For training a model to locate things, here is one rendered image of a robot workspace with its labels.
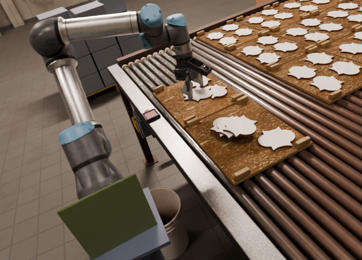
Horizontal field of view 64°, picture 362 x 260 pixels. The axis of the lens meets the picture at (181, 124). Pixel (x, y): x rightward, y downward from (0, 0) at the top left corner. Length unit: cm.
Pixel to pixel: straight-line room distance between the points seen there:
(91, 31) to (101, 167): 47
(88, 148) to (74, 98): 27
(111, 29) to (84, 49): 262
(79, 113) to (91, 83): 270
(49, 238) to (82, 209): 161
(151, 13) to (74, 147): 51
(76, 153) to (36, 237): 170
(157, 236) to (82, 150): 39
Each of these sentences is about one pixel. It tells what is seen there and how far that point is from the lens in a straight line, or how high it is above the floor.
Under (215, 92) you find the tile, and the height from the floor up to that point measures 95.
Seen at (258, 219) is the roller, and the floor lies 91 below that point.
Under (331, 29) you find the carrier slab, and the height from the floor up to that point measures 95.
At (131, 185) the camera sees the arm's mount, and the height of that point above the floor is 109.
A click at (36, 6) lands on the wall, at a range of 1043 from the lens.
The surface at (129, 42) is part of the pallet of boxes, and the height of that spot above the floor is 55.
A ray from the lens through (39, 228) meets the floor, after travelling 264.
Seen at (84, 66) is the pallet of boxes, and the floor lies 49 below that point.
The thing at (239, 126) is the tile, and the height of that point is 99.
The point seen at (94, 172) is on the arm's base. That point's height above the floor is 116.
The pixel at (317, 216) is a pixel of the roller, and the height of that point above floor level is 91.
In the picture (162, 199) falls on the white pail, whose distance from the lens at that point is 195.
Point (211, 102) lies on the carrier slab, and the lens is 146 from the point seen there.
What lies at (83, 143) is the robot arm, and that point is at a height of 122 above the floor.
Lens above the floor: 172
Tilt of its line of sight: 36 degrees down
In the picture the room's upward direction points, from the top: 15 degrees counter-clockwise
